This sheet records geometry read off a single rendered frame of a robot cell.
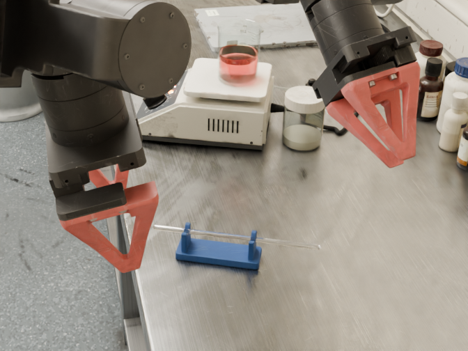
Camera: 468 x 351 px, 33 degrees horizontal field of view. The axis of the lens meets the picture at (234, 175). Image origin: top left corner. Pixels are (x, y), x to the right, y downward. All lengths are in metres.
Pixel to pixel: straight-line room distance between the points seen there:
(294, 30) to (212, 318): 0.82
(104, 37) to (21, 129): 2.37
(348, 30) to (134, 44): 0.27
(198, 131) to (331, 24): 0.50
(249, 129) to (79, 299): 1.02
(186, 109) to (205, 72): 0.08
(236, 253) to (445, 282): 0.25
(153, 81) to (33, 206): 1.95
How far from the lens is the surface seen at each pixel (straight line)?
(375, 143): 0.71
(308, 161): 1.15
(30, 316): 2.03
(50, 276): 2.14
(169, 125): 1.16
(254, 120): 1.14
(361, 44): 0.66
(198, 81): 1.17
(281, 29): 1.57
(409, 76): 0.69
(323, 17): 0.70
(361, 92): 0.67
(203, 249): 0.95
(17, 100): 2.84
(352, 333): 0.88
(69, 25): 0.47
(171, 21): 0.48
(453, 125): 1.20
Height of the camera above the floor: 1.34
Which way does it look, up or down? 32 degrees down
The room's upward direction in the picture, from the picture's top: 2 degrees clockwise
